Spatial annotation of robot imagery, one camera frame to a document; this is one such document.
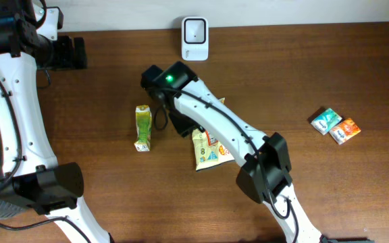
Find yellow snack bag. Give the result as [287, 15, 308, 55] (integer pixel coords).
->
[191, 97, 236, 172]

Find green yellow juice carton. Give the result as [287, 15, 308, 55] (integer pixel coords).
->
[134, 105, 152, 152]

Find teal tissue pack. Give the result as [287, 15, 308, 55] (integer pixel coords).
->
[311, 108, 342, 135]

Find orange tissue pack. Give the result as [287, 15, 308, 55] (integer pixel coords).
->
[329, 118, 361, 145]

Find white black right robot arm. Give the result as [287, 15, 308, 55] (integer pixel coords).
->
[140, 61, 326, 242]

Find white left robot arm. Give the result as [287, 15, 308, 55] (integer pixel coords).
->
[0, 1, 113, 242]

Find white barcode scanner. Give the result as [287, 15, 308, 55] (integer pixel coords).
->
[181, 16, 209, 61]

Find black right camera cable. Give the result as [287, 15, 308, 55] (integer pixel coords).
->
[152, 104, 170, 132]

